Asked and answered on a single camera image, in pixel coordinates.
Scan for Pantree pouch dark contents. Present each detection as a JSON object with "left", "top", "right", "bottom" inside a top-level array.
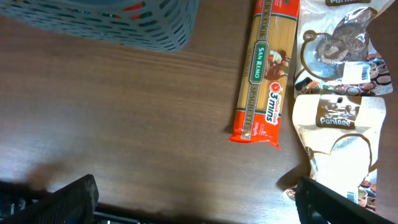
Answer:
[{"left": 294, "top": 0, "right": 394, "bottom": 96}]

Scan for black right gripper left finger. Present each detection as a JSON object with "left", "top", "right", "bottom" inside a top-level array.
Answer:
[{"left": 1, "top": 174, "right": 99, "bottom": 224}]

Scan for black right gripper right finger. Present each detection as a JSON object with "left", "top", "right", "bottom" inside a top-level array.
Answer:
[{"left": 295, "top": 177, "right": 392, "bottom": 224}]

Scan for grey plastic basket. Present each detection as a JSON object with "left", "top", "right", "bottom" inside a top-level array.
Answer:
[{"left": 1, "top": 0, "right": 199, "bottom": 52}]

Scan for San Remo spaghetti pack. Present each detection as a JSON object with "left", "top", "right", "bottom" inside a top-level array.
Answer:
[{"left": 230, "top": 0, "right": 300, "bottom": 147}]

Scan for Pantree pouch white contents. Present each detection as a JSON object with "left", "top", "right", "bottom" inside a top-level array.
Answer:
[{"left": 292, "top": 95, "right": 386, "bottom": 212}]

